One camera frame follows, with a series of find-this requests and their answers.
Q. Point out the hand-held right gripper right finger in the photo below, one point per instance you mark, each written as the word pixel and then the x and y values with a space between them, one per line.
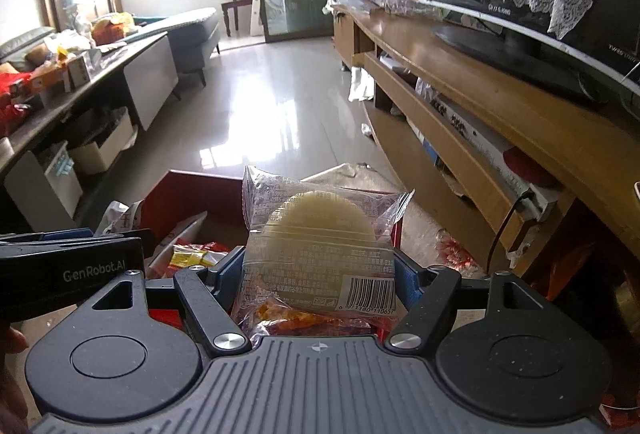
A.
pixel 407 279

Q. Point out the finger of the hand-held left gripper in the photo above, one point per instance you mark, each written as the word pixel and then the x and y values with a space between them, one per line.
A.
pixel 50 234

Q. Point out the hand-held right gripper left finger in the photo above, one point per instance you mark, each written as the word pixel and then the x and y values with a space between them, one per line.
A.
pixel 227 274

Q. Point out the red and yellow snack packet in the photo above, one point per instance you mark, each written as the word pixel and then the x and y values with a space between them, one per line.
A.
pixel 192 258

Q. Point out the red cardboard box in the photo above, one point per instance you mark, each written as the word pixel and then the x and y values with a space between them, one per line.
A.
pixel 195 194

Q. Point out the round pastry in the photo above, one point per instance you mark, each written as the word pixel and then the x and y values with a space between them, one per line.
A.
pixel 315 234

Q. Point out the person's left hand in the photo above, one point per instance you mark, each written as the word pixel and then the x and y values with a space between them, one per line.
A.
pixel 12 364

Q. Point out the white storage box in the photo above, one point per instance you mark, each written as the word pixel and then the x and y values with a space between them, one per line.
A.
pixel 100 149

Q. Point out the red packages pile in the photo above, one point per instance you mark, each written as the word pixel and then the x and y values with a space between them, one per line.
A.
pixel 12 99

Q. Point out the white media player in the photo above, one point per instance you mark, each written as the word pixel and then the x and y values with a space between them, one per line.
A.
pixel 480 134

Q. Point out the small grey box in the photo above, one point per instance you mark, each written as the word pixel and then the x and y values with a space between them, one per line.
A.
pixel 80 70

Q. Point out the dark coffee table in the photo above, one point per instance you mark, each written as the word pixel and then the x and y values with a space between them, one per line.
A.
pixel 150 79

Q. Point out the white plastic bag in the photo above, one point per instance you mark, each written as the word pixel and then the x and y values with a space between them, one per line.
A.
pixel 361 84

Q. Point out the orange and yellow bag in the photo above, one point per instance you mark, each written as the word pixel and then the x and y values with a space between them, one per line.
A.
pixel 112 29

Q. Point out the wooden television stand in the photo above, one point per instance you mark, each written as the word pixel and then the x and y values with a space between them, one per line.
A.
pixel 500 79

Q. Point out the grey sofa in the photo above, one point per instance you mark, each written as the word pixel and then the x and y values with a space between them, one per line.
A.
pixel 192 34

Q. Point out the black television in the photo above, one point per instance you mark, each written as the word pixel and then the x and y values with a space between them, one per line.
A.
pixel 575 49

